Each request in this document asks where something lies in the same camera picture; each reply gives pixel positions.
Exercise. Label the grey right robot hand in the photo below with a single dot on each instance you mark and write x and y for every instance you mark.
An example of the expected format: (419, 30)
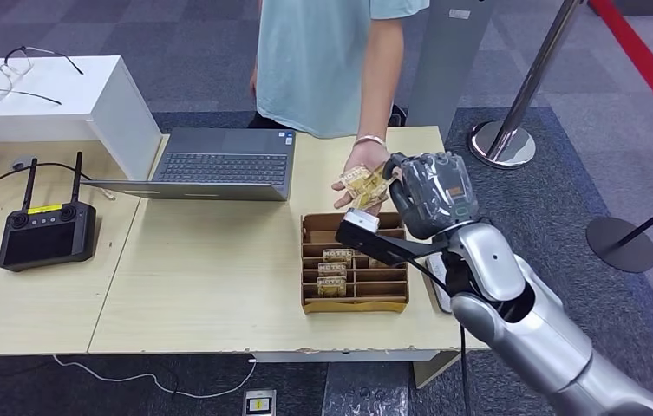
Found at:
(435, 195)

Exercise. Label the person's left hand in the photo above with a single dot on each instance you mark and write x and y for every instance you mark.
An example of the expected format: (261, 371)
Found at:
(367, 156)

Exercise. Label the person's right hand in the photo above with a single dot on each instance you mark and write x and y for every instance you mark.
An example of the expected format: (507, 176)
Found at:
(253, 81)

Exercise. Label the wooden card organizer box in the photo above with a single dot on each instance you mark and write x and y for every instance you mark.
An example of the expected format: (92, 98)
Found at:
(326, 298)

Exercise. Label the person's left forearm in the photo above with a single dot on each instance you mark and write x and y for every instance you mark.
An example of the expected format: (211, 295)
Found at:
(380, 80)

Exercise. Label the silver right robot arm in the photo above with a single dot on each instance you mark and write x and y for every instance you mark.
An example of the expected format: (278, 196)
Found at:
(533, 327)

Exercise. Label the person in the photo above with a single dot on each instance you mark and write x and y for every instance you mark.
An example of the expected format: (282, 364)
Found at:
(314, 57)

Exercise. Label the grey card reader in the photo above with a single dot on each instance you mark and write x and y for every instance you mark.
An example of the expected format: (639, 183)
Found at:
(436, 284)

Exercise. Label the grey laptop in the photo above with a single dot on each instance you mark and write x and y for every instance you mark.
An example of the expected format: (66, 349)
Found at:
(222, 166)

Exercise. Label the grey standing panel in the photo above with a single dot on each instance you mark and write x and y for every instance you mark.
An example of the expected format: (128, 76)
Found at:
(447, 63)

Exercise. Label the wooden table leg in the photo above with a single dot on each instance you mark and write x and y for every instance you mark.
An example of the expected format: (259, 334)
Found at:
(432, 367)

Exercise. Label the black stanchion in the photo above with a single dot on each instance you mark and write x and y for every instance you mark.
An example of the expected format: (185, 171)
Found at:
(619, 244)

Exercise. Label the plastic wrapped dark panel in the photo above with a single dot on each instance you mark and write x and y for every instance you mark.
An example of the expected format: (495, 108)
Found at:
(366, 390)

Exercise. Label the white box riser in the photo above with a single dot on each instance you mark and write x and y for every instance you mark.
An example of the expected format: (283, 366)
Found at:
(44, 115)

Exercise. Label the small grey adapter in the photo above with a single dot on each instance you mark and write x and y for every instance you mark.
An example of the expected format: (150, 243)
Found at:
(21, 161)

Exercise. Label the red barrier belt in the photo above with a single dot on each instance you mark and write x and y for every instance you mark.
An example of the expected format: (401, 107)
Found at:
(648, 63)

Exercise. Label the black rimmed eyeglasses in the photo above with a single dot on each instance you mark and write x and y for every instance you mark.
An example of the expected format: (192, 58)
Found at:
(1, 78)

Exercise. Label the black remote controller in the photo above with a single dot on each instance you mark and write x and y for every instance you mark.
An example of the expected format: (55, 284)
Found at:
(44, 241)

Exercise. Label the floor socket device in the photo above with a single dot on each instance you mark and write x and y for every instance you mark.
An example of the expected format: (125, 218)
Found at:
(259, 403)

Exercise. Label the stanchion post with black base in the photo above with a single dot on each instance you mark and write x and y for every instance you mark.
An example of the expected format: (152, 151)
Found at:
(398, 115)

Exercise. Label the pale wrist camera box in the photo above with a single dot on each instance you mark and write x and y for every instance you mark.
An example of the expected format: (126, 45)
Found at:
(360, 220)

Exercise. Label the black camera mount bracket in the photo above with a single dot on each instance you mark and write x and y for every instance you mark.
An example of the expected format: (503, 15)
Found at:
(389, 247)

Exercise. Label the chrome stanchion post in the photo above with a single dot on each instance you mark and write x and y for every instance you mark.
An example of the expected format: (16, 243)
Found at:
(504, 140)

